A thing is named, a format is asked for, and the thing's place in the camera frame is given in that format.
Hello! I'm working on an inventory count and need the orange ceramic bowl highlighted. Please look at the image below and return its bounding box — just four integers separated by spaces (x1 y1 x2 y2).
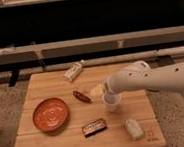
32 97 69 132

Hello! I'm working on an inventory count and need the white tube bottle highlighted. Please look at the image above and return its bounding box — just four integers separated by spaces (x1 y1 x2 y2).
64 60 84 82

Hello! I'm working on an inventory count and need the yellow cheese wedge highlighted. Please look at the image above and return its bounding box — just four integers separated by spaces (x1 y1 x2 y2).
90 84 104 97

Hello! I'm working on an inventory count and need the red chili pepper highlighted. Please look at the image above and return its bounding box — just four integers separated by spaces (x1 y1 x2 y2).
73 91 92 103

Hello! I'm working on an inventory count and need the dark rectangular snack box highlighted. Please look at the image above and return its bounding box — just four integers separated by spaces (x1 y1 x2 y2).
82 118 107 137

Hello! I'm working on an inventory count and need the grey metal rail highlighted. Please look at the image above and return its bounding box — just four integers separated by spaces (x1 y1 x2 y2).
0 25 184 58

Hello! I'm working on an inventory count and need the wooden table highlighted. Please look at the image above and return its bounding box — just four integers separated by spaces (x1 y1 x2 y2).
15 64 165 147

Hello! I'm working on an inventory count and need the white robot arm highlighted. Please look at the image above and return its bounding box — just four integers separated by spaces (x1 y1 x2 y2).
103 61 184 103

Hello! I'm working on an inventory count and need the clear plastic cup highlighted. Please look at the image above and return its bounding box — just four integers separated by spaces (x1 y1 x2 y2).
102 92 122 112

